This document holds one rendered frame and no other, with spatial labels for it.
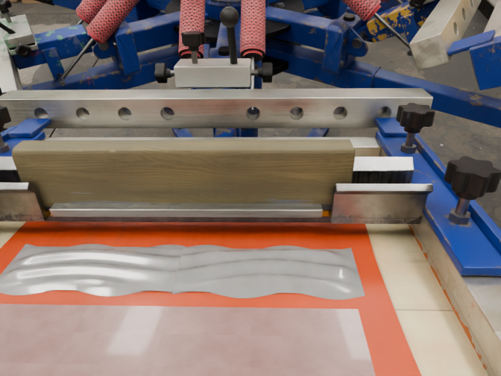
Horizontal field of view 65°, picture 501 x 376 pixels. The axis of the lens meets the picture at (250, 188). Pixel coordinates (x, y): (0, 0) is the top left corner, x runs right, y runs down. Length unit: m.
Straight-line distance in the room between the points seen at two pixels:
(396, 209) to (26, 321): 0.37
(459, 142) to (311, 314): 2.23
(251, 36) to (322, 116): 0.26
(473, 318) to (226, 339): 0.20
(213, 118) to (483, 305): 0.45
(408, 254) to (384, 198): 0.07
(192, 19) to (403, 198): 0.57
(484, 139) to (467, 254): 2.24
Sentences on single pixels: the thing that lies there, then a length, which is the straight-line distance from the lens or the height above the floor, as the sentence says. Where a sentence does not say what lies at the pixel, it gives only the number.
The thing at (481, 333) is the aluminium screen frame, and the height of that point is 1.14.
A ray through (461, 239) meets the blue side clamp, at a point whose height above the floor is 1.15.
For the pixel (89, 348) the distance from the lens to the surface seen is 0.37.
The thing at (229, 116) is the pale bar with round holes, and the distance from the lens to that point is 0.63.
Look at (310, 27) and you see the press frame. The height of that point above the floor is 1.01.
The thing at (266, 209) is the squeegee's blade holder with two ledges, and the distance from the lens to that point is 0.42.
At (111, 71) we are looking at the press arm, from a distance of 1.13.
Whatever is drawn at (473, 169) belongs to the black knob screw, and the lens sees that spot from 0.41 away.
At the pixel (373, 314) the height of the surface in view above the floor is 1.11.
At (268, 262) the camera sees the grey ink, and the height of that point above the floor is 1.11.
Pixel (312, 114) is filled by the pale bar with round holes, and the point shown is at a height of 1.08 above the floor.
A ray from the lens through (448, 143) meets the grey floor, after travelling 2.50.
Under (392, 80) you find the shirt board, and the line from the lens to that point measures 1.07.
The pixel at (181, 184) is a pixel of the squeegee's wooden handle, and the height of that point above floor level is 1.14.
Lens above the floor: 1.44
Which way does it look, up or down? 46 degrees down
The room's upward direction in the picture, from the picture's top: 2 degrees counter-clockwise
